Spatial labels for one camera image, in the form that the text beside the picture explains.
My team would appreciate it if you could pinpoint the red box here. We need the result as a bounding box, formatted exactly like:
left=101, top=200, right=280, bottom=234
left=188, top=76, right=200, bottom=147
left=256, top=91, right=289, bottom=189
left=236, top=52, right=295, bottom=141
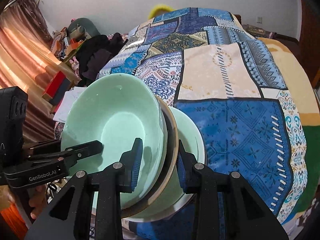
left=42, top=71, right=66, bottom=101

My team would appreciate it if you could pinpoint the dark purple plate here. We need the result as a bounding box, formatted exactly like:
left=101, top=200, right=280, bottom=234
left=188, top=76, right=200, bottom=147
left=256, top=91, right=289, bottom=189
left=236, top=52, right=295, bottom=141
left=121, top=96, right=179, bottom=218

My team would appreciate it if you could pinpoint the orange pink curtain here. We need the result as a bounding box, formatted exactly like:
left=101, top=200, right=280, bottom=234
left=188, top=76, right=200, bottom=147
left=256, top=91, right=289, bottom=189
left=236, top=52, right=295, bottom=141
left=1, top=0, right=78, bottom=142

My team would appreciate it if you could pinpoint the yellow round cushion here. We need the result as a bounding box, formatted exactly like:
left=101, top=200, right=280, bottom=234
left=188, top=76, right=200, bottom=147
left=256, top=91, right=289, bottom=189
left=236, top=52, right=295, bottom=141
left=148, top=4, right=175, bottom=20

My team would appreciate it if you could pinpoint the blue patchwork tablecloth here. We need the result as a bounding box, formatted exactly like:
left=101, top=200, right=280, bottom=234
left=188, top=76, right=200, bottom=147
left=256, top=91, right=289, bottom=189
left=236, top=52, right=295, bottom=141
left=53, top=6, right=308, bottom=240

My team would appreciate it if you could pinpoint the left hand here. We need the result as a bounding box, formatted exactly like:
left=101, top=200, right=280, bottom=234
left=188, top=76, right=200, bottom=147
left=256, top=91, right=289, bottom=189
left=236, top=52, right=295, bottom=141
left=0, top=184, right=49, bottom=221

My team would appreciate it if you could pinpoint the white folded cloth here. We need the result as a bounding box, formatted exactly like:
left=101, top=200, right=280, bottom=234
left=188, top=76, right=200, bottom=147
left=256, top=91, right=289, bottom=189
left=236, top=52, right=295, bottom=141
left=53, top=87, right=86, bottom=123

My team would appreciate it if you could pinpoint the mint green bowl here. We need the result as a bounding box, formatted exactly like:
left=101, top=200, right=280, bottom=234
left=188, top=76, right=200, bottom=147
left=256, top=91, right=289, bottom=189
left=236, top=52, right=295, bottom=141
left=61, top=73, right=167, bottom=209

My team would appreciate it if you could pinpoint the mint green plate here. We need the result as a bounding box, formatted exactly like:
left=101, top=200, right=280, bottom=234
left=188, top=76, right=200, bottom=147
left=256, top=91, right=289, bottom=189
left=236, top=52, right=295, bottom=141
left=126, top=107, right=206, bottom=223

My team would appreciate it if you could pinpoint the pink bunny toy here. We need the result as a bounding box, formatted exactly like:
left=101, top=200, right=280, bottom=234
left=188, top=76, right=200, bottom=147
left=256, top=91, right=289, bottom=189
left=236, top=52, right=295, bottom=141
left=69, top=56, right=80, bottom=77

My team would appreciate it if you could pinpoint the black clothing pile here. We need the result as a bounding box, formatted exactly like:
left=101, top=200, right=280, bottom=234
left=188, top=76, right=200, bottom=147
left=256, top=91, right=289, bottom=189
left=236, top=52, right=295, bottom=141
left=75, top=33, right=127, bottom=87

